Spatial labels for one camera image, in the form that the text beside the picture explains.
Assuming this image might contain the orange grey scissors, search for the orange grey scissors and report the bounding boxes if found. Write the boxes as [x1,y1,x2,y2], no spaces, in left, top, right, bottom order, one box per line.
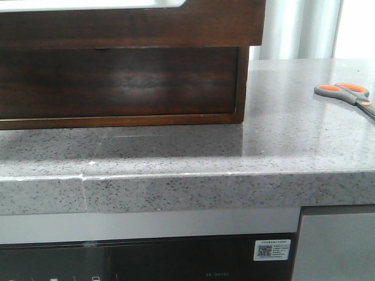
[314,83,374,119]

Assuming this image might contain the black built-in appliance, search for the black built-in appliance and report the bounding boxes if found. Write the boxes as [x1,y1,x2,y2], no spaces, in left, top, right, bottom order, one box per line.
[1,233,296,280]

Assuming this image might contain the dark wooden drawer cabinet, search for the dark wooden drawer cabinet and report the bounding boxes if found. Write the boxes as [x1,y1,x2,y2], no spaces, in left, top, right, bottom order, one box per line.
[0,45,250,131]

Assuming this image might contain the white QR code sticker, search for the white QR code sticker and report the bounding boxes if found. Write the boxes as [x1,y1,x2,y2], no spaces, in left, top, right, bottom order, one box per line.
[253,239,291,261]

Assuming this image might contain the wooden drawer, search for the wooden drawer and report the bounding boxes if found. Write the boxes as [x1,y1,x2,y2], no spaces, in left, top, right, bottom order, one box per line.
[0,46,238,120]
[1,1,265,49]

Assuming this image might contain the white curtain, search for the white curtain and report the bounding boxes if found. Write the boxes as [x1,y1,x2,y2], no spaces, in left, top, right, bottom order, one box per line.
[249,1,343,60]

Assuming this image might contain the grey cabinet door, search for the grey cabinet door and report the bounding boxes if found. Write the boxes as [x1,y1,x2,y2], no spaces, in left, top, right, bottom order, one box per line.
[292,205,374,280]

